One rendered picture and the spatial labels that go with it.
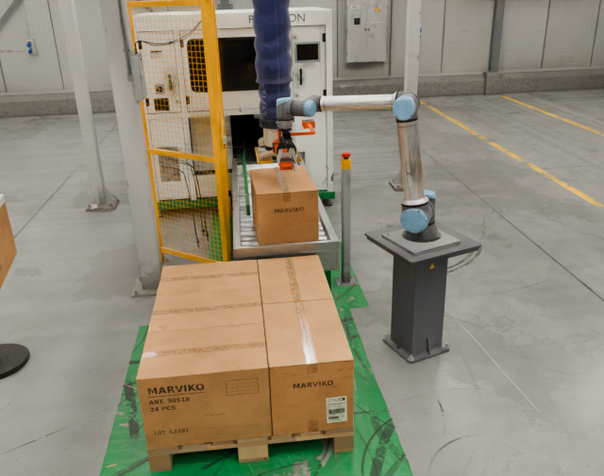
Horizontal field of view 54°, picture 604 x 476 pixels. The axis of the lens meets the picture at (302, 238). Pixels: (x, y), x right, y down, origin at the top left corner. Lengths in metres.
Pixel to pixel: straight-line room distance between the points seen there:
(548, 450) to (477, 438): 0.34
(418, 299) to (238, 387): 1.31
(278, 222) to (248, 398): 1.38
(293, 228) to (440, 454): 1.66
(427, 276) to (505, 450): 1.03
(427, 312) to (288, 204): 1.10
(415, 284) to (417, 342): 0.41
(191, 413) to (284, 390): 0.45
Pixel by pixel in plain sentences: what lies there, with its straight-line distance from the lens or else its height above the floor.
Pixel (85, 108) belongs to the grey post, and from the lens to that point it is 6.60.
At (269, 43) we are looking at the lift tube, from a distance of 3.80.
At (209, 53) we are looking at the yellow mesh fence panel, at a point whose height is 1.75.
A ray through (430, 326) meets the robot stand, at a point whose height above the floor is 0.20.
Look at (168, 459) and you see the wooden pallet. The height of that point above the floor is 0.07.
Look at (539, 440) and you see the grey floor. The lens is 3.36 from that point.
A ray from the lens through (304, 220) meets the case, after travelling 3.85.
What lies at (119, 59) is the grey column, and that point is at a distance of 4.30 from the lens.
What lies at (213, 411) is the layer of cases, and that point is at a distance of 2.90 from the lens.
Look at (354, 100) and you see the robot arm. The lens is 3.36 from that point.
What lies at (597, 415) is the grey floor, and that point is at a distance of 3.63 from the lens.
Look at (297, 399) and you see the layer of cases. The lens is 2.89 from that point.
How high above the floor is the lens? 2.13
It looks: 23 degrees down
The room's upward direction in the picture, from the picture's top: 2 degrees counter-clockwise
